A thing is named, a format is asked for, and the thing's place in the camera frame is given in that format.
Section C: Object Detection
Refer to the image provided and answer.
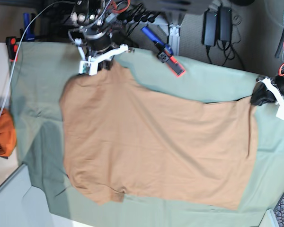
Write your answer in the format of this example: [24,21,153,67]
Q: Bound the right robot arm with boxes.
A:
[68,0,132,76]

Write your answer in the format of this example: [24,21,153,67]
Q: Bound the black power adapter brick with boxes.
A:
[202,9,217,46]

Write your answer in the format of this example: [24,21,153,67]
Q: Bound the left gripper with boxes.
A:
[250,82,276,106]

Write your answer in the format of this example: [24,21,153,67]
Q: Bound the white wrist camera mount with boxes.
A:
[74,38,131,76]

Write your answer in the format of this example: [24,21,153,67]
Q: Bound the grey plastic bin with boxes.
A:
[0,165,54,227]

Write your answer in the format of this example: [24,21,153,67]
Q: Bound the orange folded cloth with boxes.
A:
[0,108,17,158]

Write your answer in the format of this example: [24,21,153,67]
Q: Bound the red black clamp at left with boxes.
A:
[5,36,19,62]

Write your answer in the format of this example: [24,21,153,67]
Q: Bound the aluminium frame profile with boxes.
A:
[153,11,183,56]

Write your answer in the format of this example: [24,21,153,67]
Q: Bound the blue and red clamp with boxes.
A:
[141,26,186,77]

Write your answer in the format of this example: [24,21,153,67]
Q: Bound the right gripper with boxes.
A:
[85,35,114,71]

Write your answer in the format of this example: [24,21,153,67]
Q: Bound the white cable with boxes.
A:
[0,0,76,140]

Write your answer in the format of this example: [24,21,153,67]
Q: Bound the green table cloth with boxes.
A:
[11,42,284,227]

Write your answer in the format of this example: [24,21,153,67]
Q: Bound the white power strip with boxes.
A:
[104,9,161,24]

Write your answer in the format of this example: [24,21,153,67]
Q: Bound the tan T-shirt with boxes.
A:
[60,64,258,210]

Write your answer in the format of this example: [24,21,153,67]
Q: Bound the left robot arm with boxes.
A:
[250,63,284,106]

